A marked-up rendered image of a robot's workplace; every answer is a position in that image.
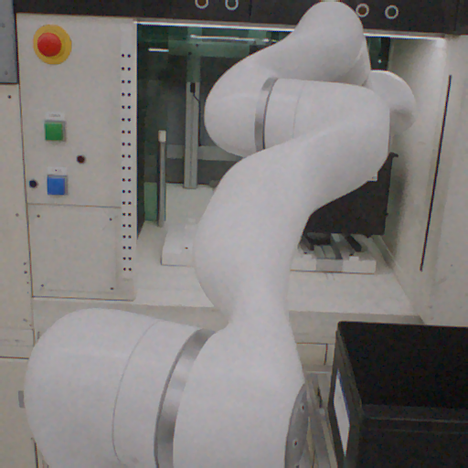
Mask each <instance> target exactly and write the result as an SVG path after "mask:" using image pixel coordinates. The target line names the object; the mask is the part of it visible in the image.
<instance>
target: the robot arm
mask: <svg viewBox="0 0 468 468"><path fill-rule="evenodd" d="M416 114H417V113H416V102H415V99H414V96H413V93H412V91H411V89H410V87H409V86H408V85H407V82H406V81H405V80H404V79H402V78H401V77H399V76H397V75H395V74H393V73H390V72H387V71H370V64H369V58H368V53H367V42H366V36H365V32H364V28H363V25H362V23H361V21H359V19H358V17H357V15H356V14H355V12H354V11H353V10H352V9H350V8H349V7H348V5H345V4H344V3H341V2H337V1H323V2H321V3H318V4H316V5H314V6H312V7H311V8H310V9H308V10H307V12H306V13H305V14H304V15H303V17H302V18H301V21H300V23H299V24H298V26H297V27H296V28H295V29H294V31H293V32H292V33H291V34H290V35H289V36H288V37H286V38H284V39H283V40H282V41H280V42H278V43H276V44H274V45H272V46H270V47H268V48H264V49H262V50H260V51H258V52H256V53H254V54H252V55H250V57H248V58H245V59H243V60H242V61H241V62H239V63H238V64H236V65H235V66H233V67H232V68H231V69H230V70H228V71H227V72H226V73H225V74H223V75H222V76H221V77H220V78H219V79H218V82H217V83H216V84H215V86H214V87H213V89H212V90H211V92H210V93H209V95H208V97H207V101H206V108H204V114H203V118H204V123H205V127H207V132H208V134H209V136H210V137H211V139H212V140H213V141H214V142H215V144H217V145H218V146H219V148H221V149H222V150H225V151H227V152H229V153H231V154H235V155H238V156H244V157H246V158H245V159H243V160H240V161H239V162H237V163H236V164H234V165H233V167H232V168H231V169H230V170H229V171H228V172H227V173H226V174H225V176H223V177H222V178H221V180H220V181H219V183H218V186H217V188H216V190H215V192H214V194H213V195H212V197H211V199H210V200H209V202H208V205H207V207H206V208H205V210H204V212H203V214H202V216H201V219H200V220H199V224H198V226H197V230H196V233H195V237H194V243H193V252H192V254H193V262H194V268H195V272H196V275H197V279H198V282H199V284H200V286H201V288H202V290H203V291H204V293H205V295H206V297H207V298H208V299H209V300H210V301H211V302H212V303H213V305H214V306H215V307H216V308H217V309H218V311H219V313H220V314H221V315H222V316H223V318H225V319H226V320H227V321H228V322H229V324H228V325H227V327H225V328H223V329H221V330H211V329H207V328H202V327H197V326H193V325H189V324H180V323H177V322H172V321H167V320H163V319H159V318H154V317H151V316H145V315H141V314H138V313H133V312H126V311H122V310H115V309H104V308H89V309H81V310H78V311H74V312H72V313H69V314H66V315H64V316H63V317H61V318H60V319H58V320H57V321H55V322H54V324H53V325H51V326H50V327H49V328H48V329H47V330H46V331H45V332H44V333H43V335H42V336H41V337H40V338H39V339H38V341H37V343H36V345H35V346H34V348H33V351H32V354H31V356H30V358H29V360H28V364H27V371H26V375H25V385H24V402H25V410H26V415H27V422H28V426H29V429H31V431H32V435H33V437H34V439H35V442H36V444H37V447H38V448H39V450H40V452H41V454H42V456H43V457H44V459H45V461H46V462H47V465H48V466H49V467H50V468H297V467H298V465H299V461H300V459H301V458H302V456H303V452H304V445H305V443H306V437H307V432H308V431H309V423H310V417H309V409H308V403H309V394H308V393H307V388H306V383H305V376H304V372H303V365H302V361H300V358H299V353H298V350H297V346H296V344H295V340H294V337H293V330H292V326H291V322H290V317H289V311H288V302H287V292H288V281H289V274H290V269H291V265H292V262H293V255H294V253H295V251H296V248H298V245H299V242H300V238H301V236H302V234H303V230H304V227H305V225H306V223H307V219H308V218H309V216H310V215H311V214H312V213H313V212H314V211H316V210H317V209H318V208H320V207H322V206H324V205H326V204H328V203H330V201H332V200H334V199H336V198H339V197H341V196H343V195H345V194H347V193H349V192H351V191H353V190H355V189H357V188H360V187H361V186H362V185H364V184H365V183H366V182H367V180H369V179H370V178H371V177H372V176H373V175H374V174H375V173H376V172H377V171H378V169H379V168H380V167H381V166H382V165H383V164H385V162H386V160H387V157H388V154H389V153H390V151H391V146H392V142H393V137H395V135H396V136H397V134H399V133H402V132H404V131H405V130H407V129H409V128H410V126H411V125H412V124H413V123H415V120H416Z"/></svg>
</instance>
